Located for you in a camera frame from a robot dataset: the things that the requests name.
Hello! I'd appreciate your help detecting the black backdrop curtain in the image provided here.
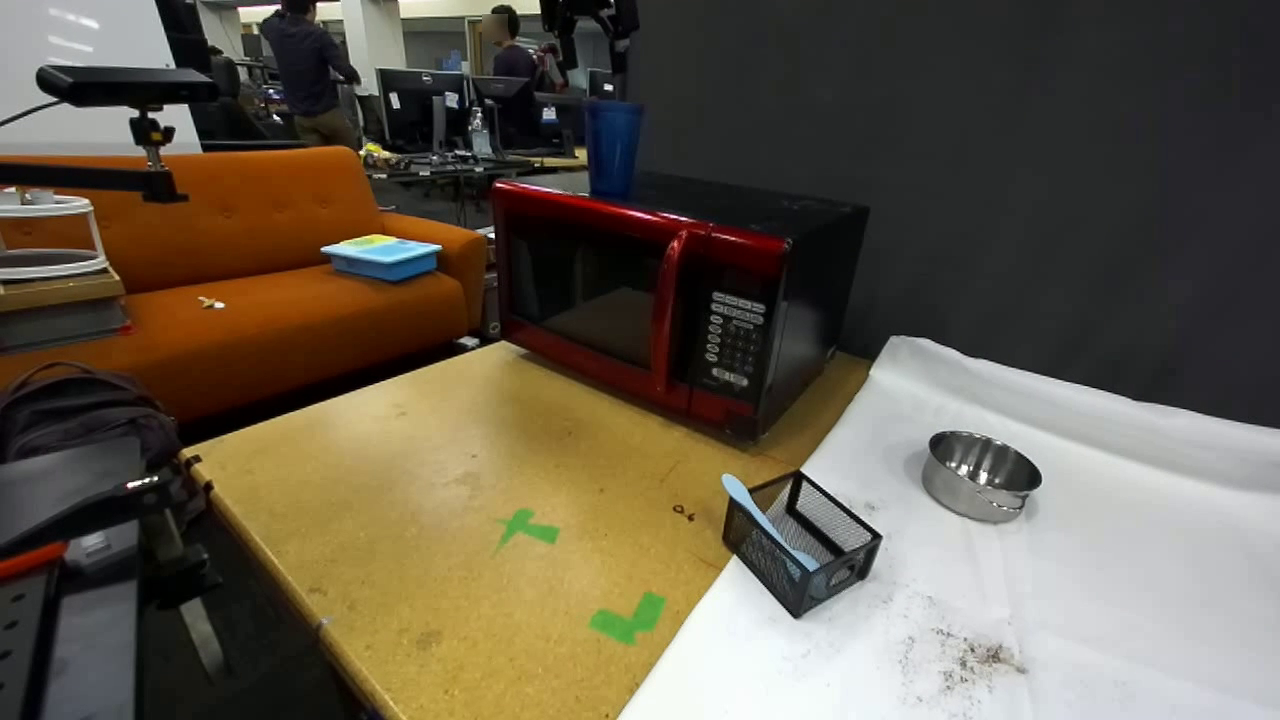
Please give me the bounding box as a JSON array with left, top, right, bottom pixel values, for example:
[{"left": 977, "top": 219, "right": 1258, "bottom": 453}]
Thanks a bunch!
[{"left": 631, "top": 0, "right": 1280, "bottom": 425}]

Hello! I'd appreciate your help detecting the black mesh tray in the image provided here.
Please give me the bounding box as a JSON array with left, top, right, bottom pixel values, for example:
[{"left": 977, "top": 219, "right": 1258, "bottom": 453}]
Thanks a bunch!
[{"left": 719, "top": 473, "right": 881, "bottom": 616}]

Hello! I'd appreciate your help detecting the standing person dark shirt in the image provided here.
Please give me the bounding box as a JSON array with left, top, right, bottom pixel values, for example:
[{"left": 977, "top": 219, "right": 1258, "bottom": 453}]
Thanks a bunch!
[{"left": 261, "top": 0, "right": 361, "bottom": 145}]

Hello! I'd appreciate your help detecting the black camera on mount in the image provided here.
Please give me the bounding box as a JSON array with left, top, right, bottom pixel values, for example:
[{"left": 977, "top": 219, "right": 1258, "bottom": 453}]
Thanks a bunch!
[{"left": 36, "top": 62, "right": 219, "bottom": 110}]

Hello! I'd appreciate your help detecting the blue trash bin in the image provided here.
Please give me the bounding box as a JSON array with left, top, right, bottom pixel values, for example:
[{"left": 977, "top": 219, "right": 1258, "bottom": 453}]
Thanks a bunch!
[{"left": 590, "top": 98, "right": 645, "bottom": 198}]

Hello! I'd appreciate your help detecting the black clamp stand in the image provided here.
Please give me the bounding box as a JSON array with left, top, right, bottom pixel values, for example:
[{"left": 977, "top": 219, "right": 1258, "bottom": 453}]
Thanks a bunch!
[{"left": 74, "top": 455, "right": 229, "bottom": 681}]

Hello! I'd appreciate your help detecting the green tape mark lower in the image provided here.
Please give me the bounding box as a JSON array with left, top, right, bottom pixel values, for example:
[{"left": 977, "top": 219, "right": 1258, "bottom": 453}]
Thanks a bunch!
[{"left": 590, "top": 590, "right": 666, "bottom": 644}]

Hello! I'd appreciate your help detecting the blue lidded plastic box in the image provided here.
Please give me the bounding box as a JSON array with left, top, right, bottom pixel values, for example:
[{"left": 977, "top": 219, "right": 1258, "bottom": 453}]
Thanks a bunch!
[{"left": 323, "top": 231, "right": 439, "bottom": 285}]

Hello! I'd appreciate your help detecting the orange sofa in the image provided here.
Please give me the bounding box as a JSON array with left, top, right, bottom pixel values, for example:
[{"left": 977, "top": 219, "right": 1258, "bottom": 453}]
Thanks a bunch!
[{"left": 0, "top": 145, "right": 490, "bottom": 425}]

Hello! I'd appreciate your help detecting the red black microwave oven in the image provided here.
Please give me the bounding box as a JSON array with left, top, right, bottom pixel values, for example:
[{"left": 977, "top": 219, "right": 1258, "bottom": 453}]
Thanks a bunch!
[{"left": 491, "top": 172, "right": 869, "bottom": 437}]

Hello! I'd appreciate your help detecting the green tape mark upper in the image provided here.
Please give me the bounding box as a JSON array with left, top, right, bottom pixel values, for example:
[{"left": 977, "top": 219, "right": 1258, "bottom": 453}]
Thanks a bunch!
[{"left": 502, "top": 508, "right": 560, "bottom": 548}]

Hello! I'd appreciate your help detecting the steel bowl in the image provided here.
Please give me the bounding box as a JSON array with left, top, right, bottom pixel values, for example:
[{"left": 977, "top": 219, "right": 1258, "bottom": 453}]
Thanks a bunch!
[{"left": 920, "top": 430, "right": 1043, "bottom": 524}]

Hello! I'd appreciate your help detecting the black computer monitor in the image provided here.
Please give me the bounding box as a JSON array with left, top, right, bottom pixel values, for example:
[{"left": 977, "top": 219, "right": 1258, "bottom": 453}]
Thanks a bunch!
[{"left": 378, "top": 69, "right": 444, "bottom": 151}]

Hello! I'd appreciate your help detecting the green tape mark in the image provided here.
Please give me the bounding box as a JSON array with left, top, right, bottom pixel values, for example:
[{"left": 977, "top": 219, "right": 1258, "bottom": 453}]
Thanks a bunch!
[
  {"left": 502, "top": 508, "right": 560, "bottom": 548},
  {"left": 590, "top": 590, "right": 666, "bottom": 644}
]

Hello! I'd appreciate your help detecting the black backpack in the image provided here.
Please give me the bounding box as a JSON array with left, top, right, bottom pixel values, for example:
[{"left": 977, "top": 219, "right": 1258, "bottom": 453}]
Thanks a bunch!
[{"left": 0, "top": 361, "right": 201, "bottom": 551}]

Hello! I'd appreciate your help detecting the stack of books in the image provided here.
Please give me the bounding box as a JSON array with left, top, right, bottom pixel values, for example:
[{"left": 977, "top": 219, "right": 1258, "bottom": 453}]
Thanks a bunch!
[{"left": 0, "top": 186, "right": 130, "bottom": 350}]

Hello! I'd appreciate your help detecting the seated person background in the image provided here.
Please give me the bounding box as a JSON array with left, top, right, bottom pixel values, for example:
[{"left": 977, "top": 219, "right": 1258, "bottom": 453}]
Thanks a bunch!
[{"left": 490, "top": 4, "right": 541, "bottom": 81}]

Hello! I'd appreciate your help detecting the white table cloth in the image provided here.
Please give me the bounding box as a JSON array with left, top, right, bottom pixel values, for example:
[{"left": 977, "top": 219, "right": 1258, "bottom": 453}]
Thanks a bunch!
[{"left": 624, "top": 337, "right": 1280, "bottom": 720}]

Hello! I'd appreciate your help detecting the light blue paper card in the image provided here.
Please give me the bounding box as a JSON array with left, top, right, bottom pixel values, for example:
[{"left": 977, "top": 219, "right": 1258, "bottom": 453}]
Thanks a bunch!
[{"left": 719, "top": 473, "right": 817, "bottom": 572}]

